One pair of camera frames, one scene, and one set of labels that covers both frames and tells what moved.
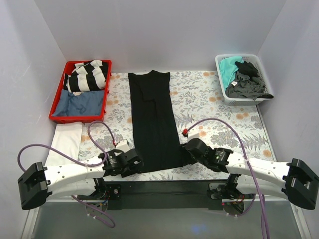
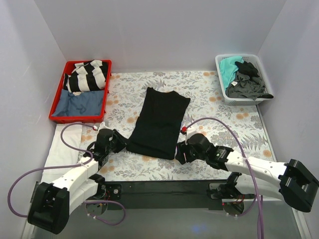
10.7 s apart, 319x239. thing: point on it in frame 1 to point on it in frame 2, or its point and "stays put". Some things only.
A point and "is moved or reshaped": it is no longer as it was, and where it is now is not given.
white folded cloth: x=66 y=139 stays put
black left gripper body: x=136 y=162 to x=118 y=140
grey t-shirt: x=244 y=87 stays put
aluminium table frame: x=76 y=219 stays put
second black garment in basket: x=247 y=68 stays put
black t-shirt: x=155 y=127 is moved or reshaped
